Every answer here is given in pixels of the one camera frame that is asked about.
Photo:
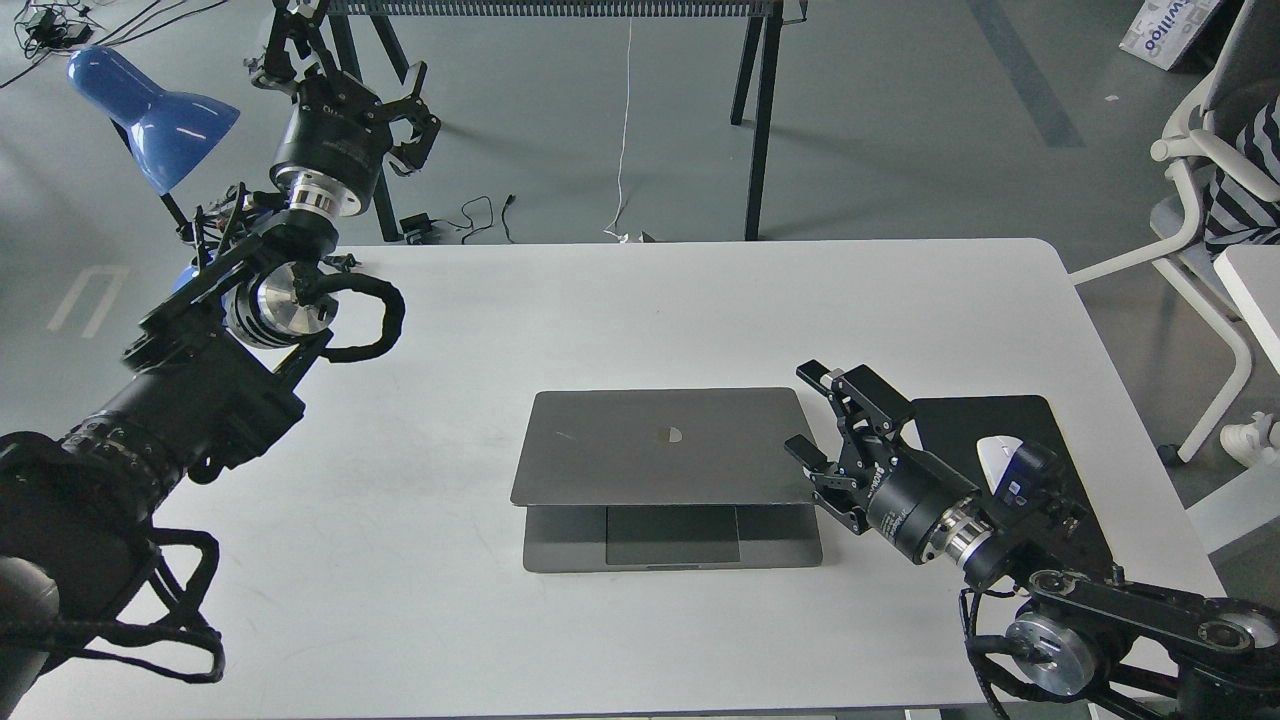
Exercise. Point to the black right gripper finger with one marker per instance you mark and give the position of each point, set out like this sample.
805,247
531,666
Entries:
832,490
870,413

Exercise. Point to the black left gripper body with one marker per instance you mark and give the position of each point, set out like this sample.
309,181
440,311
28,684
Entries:
334,146

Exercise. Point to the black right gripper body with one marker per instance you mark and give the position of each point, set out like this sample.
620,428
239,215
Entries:
922,506

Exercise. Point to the grey laptop computer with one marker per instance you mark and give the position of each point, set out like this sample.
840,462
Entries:
665,479

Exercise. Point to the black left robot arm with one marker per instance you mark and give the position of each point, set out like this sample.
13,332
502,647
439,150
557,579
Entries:
217,364

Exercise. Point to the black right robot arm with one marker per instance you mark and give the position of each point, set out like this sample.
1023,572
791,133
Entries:
1036,625

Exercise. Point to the white computer mouse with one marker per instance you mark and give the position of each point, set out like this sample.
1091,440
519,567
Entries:
995,454

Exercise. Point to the black mouse pad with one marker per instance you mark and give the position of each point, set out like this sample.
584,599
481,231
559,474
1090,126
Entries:
948,427

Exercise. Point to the blue desk lamp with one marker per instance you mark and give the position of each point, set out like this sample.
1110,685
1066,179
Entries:
168,132

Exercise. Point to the white shoe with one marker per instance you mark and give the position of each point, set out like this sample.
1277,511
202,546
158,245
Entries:
1253,443

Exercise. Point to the white cardboard box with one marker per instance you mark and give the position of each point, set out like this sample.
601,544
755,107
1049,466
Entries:
1162,31

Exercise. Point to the white office chair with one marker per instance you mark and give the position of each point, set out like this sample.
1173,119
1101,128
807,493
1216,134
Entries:
1221,156

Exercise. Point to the black power adapter with cable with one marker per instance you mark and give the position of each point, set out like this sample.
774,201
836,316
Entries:
480,214

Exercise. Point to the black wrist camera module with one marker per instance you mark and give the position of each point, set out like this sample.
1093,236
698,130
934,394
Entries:
1034,497

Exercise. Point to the black frame table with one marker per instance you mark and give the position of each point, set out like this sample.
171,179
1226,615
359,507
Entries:
640,116

